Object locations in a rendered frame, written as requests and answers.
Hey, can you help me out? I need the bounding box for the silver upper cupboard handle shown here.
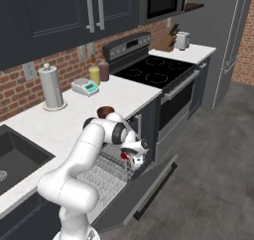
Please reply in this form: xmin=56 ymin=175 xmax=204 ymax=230
xmin=81 ymin=0 xmax=96 ymax=34
xmin=92 ymin=0 xmax=106 ymax=32

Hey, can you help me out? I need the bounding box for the grey kitchen scale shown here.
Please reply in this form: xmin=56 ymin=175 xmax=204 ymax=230
xmin=70 ymin=77 xmax=100 ymax=97

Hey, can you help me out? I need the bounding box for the dark wide upper cupboard door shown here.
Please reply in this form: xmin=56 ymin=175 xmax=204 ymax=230
xmin=0 ymin=0 xmax=96 ymax=71

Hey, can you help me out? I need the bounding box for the dark dishwasher door handle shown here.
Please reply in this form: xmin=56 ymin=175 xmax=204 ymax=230
xmin=132 ymin=162 xmax=179 ymax=221

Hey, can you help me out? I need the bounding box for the black range with hob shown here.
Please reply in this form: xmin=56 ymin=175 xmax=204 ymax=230
xmin=101 ymin=31 xmax=201 ymax=160

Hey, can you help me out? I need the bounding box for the silver oven door handle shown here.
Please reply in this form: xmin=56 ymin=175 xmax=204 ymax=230
xmin=161 ymin=68 xmax=201 ymax=103

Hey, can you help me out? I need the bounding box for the microwave oven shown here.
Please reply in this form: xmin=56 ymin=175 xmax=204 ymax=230
xmin=138 ymin=0 xmax=190 ymax=26

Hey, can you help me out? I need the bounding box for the dark narrow upper cupboard door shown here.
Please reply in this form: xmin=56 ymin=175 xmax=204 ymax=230
xmin=94 ymin=0 xmax=140 ymax=41

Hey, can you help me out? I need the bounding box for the brown bowl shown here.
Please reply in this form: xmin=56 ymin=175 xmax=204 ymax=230
xmin=96 ymin=105 xmax=116 ymax=119

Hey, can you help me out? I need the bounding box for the wooden shelf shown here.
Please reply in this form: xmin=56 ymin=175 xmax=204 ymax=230
xmin=183 ymin=2 xmax=205 ymax=14

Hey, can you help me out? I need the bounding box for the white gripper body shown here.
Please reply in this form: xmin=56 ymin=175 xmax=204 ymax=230
xmin=127 ymin=153 xmax=147 ymax=170

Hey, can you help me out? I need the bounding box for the dark lower cupboard door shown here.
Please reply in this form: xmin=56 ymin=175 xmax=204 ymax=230
xmin=126 ymin=96 xmax=163 ymax=163

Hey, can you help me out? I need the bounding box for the silver cupboard handle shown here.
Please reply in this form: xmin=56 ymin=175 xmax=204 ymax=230
xmin=81 ymin=0 xmax=96 ymax=34
xmin=92 ymin=0 xmax=106 ymax=32
xmin=134 ymin=113 xmax=143 ymax=140

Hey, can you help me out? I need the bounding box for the white paper towel holder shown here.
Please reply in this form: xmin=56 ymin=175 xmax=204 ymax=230
xmin=38 ymin=62 xmax=68 ymax=112

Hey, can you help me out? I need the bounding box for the brown bottle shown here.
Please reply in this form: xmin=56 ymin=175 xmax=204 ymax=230
xmin=97 ymin=57 xmax=110 ymax=82

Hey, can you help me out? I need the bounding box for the dark cupboard under sink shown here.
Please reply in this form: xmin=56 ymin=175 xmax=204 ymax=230
xmin=0 ymin=191 xmax=64 ymax=240

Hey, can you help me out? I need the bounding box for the grey fridge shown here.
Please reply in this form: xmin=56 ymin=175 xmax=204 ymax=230
xmin=184 ymin=0 xmax=254 ymax=110

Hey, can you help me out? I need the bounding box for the oven door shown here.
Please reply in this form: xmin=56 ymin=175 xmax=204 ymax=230
xmin=157 ymin=69 xmax=201 ymax=143

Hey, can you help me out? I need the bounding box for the silver lower cupboard handle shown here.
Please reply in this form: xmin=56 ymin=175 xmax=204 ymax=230
xmin=134 ymin=113 xmax=143 ymax=140

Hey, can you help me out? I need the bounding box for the dark cupboard beside fridge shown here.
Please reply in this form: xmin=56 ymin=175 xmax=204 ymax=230
xmin=188 ymin=55 xmax=212 ymax=120

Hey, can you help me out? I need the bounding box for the wooden knife block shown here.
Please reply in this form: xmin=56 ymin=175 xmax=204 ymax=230
xmin=154 ymin=23 xmax=182 ymax=53

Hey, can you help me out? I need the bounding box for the yellow bottle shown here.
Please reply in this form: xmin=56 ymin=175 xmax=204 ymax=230
xmin=88 ymin=54 xmax=101 ymax=86

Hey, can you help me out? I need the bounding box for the dishwasher door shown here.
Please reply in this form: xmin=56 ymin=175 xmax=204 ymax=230
xmin=88 ymin=153 xmax=179 ymax=234

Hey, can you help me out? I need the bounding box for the dark sink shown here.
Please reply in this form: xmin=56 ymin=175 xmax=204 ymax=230
xmin=0 ymin=124 xmax=57 ymax=197

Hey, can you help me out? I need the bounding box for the wire dishwasher rack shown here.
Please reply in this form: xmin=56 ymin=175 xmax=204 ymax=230
xmin=74 ymin=142 xmax=140 ymax=216

